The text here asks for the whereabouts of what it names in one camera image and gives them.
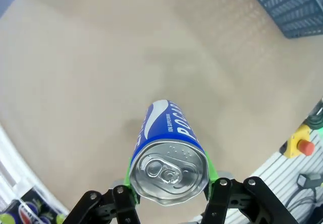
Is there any yellow emergency stop box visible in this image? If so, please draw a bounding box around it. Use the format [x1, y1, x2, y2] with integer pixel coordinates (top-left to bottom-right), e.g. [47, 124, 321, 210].
[284, 124, 316, 159]

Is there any dark green cable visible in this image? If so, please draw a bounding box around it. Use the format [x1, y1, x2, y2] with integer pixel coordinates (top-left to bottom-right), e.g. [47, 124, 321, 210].
[305, 99, 323, 134]

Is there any blue Pocari Sweat can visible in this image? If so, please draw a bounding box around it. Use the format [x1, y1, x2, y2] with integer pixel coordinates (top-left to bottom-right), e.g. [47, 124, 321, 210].
[128, 99, 210, 206]

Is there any white can dispenser rack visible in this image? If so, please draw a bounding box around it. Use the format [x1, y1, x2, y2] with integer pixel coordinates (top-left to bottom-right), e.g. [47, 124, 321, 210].
[0, 123, 71, 224]

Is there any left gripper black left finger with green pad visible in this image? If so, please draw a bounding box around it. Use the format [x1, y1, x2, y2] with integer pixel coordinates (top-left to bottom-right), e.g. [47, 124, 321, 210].
[65, 155, 141, 224]

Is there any black power adapter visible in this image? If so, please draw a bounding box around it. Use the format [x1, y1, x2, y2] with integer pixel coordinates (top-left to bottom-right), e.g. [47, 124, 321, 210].
[297, 173, 323, 189]

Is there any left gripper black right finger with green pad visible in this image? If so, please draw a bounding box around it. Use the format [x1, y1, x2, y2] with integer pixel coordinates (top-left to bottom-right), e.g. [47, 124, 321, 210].
[200, 150, 300, 224]

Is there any black adapter cable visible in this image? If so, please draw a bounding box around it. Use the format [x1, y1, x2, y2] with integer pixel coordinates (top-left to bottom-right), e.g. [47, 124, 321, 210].
[284, 185, 323, 224]

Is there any black Pepsi lime can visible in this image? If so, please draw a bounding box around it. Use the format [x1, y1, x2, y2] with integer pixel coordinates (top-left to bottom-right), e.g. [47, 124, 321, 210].
[10, 200, 43, 224]
[40, 207, 67, 224]

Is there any grey-blue basket with label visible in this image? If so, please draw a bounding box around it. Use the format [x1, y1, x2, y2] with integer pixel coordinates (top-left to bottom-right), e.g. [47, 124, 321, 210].
[241, 0, 323, 41]

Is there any white ribbed mounting plate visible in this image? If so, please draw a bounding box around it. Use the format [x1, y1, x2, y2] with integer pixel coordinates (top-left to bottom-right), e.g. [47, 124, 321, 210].
[226, 127, 323, 224]

